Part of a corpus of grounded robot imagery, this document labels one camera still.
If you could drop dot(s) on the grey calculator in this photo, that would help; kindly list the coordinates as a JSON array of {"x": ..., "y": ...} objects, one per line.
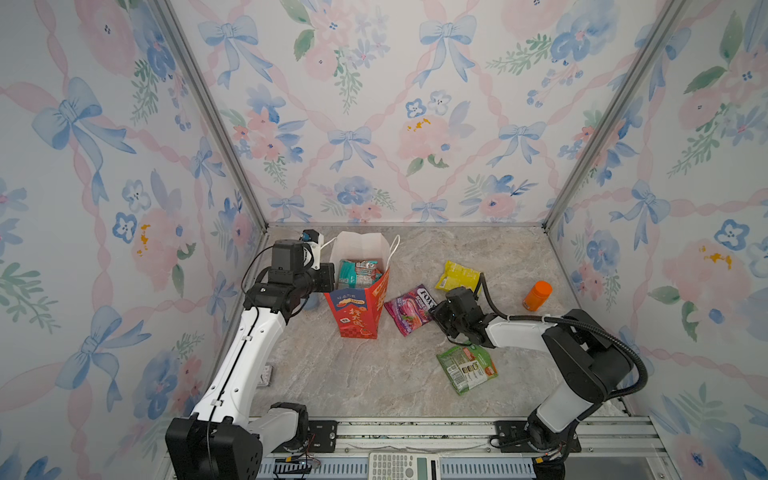
[{"x": 403, "y": 466}]

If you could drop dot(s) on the teal Fox's candy bag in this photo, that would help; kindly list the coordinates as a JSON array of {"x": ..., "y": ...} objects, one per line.
[{"x": 347, "y": 275}]

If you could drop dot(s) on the red paper gift bag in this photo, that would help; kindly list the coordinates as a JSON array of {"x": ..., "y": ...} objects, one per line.
[{"x": 357, "y": 310}]

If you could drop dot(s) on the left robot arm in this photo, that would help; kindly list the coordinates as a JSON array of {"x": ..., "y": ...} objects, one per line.
[{"x": 219, "y": 440}]

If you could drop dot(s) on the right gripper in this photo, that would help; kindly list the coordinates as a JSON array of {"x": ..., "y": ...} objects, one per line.
[{"x": 440, "y": 310}]

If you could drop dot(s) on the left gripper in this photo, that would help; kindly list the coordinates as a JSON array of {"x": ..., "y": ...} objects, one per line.
[{"x": 326, "y": 271}]

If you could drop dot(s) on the light green snack bag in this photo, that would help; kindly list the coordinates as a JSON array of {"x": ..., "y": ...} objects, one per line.
[{"x": 467, "y": 367}]

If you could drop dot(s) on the yellow chips snack bag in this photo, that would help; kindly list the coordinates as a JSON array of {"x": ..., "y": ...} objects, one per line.
[{"x": 455, "y": 275}]

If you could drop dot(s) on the small square clock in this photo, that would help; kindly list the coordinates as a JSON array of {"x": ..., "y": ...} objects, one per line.
[{"x": 265, "y": 376}]

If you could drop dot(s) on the orange plastic bottle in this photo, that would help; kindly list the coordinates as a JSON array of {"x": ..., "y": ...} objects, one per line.
[{"x": 537, "y": 296}]

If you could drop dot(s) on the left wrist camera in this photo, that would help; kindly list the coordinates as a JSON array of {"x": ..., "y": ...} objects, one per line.
[{"x": 312, "y": 243}]

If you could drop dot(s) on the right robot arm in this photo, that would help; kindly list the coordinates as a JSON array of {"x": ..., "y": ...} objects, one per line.
[{"x": 595, "y": 366}]

